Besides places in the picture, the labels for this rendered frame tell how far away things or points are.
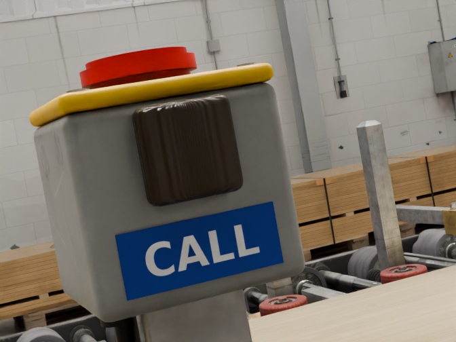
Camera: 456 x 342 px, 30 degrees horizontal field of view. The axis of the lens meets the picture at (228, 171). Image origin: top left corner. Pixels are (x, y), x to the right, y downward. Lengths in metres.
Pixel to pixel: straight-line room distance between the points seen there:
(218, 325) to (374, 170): 1.29
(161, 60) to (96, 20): 7.43
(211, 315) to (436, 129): 8.71
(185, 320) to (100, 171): 0.06
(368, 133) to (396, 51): 7.25
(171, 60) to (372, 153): 1.30
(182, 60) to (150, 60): 0.01
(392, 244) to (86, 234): 1.35
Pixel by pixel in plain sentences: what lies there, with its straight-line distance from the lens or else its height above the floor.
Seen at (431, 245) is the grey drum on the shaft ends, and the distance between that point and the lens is 2.14.
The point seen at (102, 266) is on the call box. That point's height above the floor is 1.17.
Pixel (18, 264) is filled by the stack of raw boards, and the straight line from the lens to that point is 6.20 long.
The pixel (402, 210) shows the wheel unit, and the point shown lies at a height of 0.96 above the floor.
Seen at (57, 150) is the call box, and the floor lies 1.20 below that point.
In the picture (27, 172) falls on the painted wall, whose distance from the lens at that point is 7.48.
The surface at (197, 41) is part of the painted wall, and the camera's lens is 7.92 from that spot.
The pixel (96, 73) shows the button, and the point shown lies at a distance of 0.28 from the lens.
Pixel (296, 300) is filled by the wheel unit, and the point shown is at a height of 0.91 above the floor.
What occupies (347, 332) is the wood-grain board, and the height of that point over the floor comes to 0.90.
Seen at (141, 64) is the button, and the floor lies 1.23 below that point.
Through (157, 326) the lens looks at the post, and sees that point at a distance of 0.28.
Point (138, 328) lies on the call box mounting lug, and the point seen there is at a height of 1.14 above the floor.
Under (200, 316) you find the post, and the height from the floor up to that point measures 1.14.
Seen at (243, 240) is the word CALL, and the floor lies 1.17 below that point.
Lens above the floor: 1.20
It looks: 3 degrees down
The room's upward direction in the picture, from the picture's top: 10 degrees counter-clockwise
